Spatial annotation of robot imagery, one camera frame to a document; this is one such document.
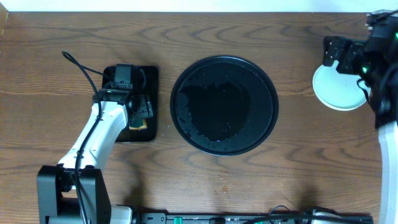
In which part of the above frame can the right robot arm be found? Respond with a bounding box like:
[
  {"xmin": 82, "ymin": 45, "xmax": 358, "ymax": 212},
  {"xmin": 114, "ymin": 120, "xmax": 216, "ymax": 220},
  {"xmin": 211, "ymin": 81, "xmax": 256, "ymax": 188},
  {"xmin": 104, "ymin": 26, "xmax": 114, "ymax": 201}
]
[{"xmin": 323, "ymin": 10, "xmax": 397, "ymax": 223}]

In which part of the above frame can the black round tray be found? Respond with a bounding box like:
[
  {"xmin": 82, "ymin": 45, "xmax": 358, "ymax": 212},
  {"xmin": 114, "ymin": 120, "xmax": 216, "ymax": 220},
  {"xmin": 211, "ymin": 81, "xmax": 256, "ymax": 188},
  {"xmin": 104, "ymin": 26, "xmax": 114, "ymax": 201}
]
[{"xmin": 170, "ymin": 55, "xmax": 279, "ymax": 156}]

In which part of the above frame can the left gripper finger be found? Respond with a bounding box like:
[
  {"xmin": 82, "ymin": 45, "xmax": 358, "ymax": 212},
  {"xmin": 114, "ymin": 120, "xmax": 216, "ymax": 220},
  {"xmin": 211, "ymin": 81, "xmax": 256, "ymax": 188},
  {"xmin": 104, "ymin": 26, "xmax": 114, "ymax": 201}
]
[
  {"xmin": 129, "ymin": 95, "xmax": 147, "ymax": 121},
  {"xmin": 144, "ymin": 95, "xmax": 154, "ymax": 119}
]

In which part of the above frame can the black rectangular tray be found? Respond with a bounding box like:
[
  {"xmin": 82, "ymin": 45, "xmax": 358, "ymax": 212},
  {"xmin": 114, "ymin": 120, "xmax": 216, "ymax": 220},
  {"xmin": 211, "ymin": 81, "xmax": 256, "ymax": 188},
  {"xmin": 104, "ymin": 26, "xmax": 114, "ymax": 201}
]
[{"xmin": 99, "ymin": 66, "xmax": 159, "ymax": 143}]

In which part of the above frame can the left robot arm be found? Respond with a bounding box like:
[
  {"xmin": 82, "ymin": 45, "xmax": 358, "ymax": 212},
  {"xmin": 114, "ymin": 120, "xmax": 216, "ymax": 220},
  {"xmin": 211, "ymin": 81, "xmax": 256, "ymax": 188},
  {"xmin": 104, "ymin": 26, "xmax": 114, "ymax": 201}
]
[{"xmin": 37, "ymin": 64, "xmax": 159, "ymax": 223}]

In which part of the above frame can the green and yellow sponge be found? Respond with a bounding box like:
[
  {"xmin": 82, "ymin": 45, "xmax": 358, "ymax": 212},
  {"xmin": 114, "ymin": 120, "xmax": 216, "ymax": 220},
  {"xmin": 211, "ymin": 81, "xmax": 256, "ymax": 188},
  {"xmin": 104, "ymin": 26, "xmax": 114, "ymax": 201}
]
[{"xmin": 129, "ymin": 119, "xmax": 147, "ymax": 131}]

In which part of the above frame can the light blue plate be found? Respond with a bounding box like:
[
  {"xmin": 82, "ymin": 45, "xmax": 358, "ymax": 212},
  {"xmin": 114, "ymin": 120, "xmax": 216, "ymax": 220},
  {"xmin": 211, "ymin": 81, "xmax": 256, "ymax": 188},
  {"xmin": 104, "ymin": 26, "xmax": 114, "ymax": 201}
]
[{"xmin": 312, "ymin": 61, "xmax": 371, "ymax": 111}]

